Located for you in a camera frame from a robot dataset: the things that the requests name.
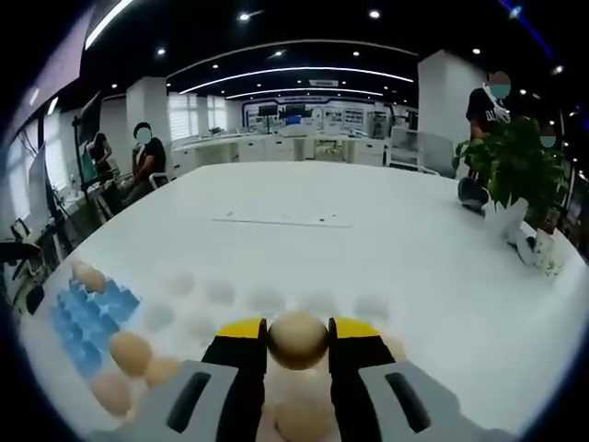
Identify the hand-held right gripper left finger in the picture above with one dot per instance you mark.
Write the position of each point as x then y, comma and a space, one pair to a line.
239, 368

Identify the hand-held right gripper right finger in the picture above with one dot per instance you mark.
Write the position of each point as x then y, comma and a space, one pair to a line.
354, 368

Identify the single tan egg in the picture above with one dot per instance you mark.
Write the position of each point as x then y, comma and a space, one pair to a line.
92, 279
296, 338

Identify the blue egg tray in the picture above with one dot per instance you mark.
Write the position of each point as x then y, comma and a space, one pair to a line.
87, 322

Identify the group of tan eggs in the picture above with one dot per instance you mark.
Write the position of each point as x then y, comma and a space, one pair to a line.
131, 352

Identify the white dimpled foam board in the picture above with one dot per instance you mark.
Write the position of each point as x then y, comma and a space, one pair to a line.
239, 299

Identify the teal bag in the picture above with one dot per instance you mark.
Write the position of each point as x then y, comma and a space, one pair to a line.
87, 159

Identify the white office chair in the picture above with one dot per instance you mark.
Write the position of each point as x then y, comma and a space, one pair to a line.
158, 179

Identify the black monitor on tripod stand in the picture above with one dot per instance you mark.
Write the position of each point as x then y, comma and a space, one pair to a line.
90, 107

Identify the dark round pot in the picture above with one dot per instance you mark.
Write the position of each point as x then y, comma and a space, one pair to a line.
471, 193

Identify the long white counter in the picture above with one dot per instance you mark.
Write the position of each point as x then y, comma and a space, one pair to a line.
257, 149

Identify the small white ornament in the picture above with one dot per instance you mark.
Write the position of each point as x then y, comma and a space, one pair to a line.
545, 251

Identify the white slatted chair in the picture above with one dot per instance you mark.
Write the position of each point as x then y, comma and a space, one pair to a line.
405, 147

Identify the green plant in white vase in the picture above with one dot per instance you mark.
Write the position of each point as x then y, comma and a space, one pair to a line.
515, 161

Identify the large wall screen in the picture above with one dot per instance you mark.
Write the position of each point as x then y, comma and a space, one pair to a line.
60, 73

